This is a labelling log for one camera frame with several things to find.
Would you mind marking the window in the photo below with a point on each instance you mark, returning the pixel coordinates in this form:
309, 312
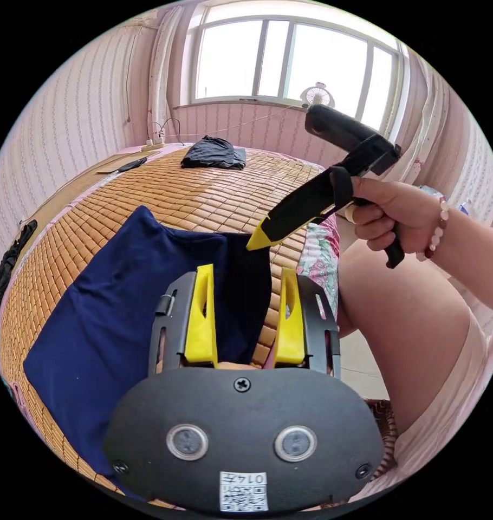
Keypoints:
323, 61

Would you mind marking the white power strip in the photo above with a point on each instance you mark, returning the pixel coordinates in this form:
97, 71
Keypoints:
154, 145

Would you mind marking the long black cloth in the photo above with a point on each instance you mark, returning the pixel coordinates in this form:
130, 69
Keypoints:
6, 268

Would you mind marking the person's right forearm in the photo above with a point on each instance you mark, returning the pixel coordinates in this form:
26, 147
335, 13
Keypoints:
474, 252

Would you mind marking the small black cloth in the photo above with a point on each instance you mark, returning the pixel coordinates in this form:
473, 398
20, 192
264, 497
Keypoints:
131, 164

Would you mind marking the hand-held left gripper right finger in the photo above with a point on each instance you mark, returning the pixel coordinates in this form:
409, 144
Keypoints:
290, 333

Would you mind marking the person's body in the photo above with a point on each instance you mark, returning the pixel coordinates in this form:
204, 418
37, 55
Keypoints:
405, 325

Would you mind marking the person's right hand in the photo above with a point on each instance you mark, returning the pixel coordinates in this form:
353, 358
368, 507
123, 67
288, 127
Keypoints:
409, 215

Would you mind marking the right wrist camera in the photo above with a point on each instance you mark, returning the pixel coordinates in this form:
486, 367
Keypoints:
344, 126

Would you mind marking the dark blue short sleeve shirt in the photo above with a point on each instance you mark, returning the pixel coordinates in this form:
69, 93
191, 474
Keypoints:
108, 308

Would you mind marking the pile of clothes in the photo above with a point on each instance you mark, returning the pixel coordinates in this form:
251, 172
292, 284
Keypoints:
212, 154

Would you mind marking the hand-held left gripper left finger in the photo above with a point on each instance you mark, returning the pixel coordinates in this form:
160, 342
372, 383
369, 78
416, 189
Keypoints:
201, 325

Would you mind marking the pink curtain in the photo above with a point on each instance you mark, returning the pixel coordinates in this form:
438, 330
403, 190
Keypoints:
163, 73

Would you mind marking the bed with woven mat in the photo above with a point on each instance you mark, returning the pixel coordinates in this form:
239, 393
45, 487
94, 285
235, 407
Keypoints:
169, 195

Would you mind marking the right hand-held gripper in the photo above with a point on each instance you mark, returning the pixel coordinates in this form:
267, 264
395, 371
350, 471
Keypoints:
307, 207

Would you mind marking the small white fan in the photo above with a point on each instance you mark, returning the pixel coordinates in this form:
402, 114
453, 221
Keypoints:
317, 95

